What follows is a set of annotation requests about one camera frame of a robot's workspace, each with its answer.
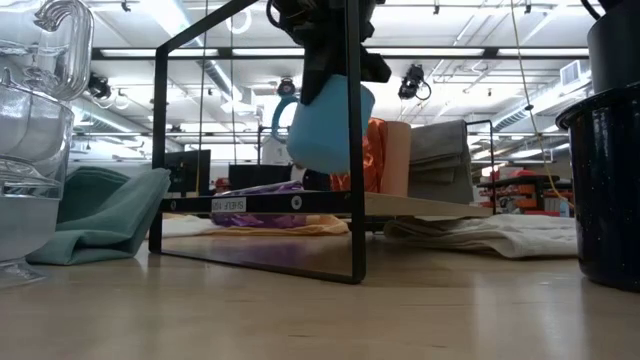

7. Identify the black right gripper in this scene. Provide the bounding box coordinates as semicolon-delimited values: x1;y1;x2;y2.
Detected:
267;0;394;106

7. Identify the blue mug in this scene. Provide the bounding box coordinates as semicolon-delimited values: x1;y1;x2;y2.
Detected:
271;73;376;176

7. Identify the orange translucent tumbler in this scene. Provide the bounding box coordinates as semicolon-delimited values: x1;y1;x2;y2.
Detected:
329;117;389;194

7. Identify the peach plastic cup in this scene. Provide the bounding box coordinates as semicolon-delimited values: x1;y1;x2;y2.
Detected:
380;120;413;197

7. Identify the purple translucent tumbler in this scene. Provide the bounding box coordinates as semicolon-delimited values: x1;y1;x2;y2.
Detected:
209;180;307;230

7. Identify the black plastic cup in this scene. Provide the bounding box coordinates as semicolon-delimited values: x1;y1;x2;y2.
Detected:
585;0;640;96

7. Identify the clear plastic cup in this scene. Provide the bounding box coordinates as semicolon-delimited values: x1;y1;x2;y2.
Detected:
0;0;95;104
0;82;76;290

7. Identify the dark speckled enamel mug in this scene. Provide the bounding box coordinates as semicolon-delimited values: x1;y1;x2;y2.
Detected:
554;82;640;294

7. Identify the grey folded cloth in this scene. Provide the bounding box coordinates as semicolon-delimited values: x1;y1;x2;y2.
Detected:
407;118;475;205

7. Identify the black monitor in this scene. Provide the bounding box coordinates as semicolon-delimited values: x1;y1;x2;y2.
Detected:
164;148;212;197
228;163;294;191

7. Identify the red storage rack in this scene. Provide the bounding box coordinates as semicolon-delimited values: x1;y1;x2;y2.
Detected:
477;167;574;217

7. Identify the white plaid cloth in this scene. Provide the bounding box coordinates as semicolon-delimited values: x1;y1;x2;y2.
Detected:
383;213;579;260

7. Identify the white folded napkin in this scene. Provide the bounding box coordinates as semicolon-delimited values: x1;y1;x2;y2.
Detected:
159;214;221;239

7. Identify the teal cloth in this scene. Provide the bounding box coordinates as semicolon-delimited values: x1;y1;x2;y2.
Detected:
25;165;172;266

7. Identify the black ceiling camera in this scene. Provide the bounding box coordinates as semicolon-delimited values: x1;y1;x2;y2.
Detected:
87;73;114;101
276;77;297;99
397;63;432;101

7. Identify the wooden shelf with black frame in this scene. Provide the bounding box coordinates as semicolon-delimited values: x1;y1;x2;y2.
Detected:
148;0;496;285

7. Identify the yellow hanging cable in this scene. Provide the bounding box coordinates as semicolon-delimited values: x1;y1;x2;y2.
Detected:
509;0;576;209

